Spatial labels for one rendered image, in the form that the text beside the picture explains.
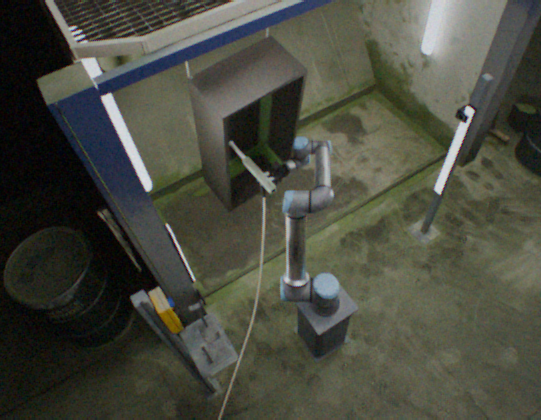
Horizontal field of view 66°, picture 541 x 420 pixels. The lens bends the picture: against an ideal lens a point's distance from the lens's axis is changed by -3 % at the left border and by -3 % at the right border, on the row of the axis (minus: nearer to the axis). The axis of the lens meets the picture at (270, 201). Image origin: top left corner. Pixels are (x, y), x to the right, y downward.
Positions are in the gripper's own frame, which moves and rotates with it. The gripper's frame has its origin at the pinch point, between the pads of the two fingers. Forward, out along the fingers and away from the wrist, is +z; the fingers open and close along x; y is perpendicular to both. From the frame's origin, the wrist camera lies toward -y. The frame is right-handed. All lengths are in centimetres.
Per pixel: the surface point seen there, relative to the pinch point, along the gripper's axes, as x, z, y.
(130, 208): -5, 78, -46
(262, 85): 23, -18, -51
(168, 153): 126, 16, 82
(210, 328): -50, 72, 32
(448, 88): 11, -207, 38
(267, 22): -7, -1, -113
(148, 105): 153, 13, 46
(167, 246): -9, 69, -4
